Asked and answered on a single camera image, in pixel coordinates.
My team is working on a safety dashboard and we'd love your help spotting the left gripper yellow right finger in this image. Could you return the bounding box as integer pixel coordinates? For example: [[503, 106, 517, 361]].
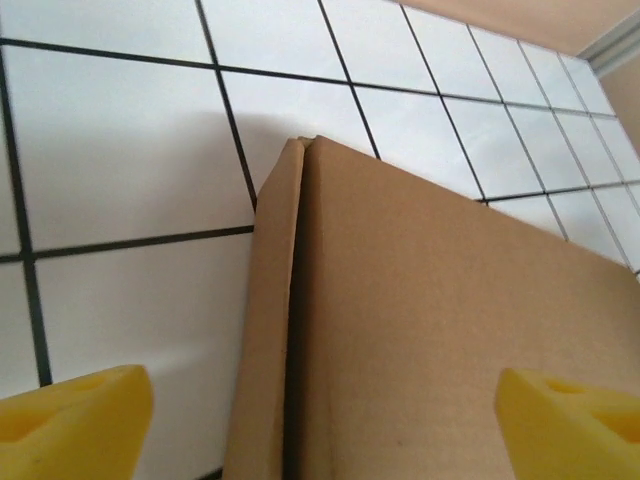
[[494, 368, 640, 480]]

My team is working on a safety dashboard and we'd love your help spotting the brown cardboard paper box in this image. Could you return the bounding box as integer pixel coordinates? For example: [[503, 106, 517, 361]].
[[223, 134, 640, 480]]

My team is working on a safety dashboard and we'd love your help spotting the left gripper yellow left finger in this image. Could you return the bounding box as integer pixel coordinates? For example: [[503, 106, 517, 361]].
[[0, 364, 155, 480]]

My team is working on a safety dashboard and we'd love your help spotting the aluminium frame post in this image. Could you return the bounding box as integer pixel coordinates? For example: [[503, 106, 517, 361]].
[[579, 19, 640, 65]]

